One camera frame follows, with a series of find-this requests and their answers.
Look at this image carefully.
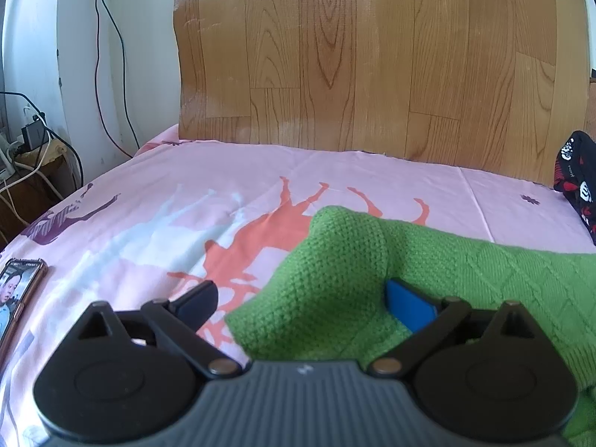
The green striped knit sweater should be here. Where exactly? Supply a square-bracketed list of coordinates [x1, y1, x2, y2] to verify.
[225, 206, 595, 446]

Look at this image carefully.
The pink printed bed sheet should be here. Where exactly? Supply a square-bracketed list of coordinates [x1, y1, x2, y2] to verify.
[1, 128, 595, 446]

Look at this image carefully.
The smartphone with lit screen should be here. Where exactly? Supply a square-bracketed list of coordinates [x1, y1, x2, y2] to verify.
[0, 259, 48, 360]

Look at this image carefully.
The red black patterned cloth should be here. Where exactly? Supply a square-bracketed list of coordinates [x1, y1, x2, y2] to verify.
[554, 130, 596, 243]

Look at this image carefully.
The white power strip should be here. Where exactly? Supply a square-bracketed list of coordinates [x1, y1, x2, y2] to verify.
[0, 133, 24, 183]

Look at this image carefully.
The black power adapter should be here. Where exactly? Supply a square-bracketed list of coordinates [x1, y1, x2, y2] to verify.
[21, 119, 48, 152]

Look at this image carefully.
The white cable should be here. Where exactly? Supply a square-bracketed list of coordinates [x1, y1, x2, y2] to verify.
[0, 136, 67, 224]

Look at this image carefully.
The black wall cable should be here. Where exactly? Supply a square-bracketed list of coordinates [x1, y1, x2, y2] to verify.
[90, 0, 140, 160]

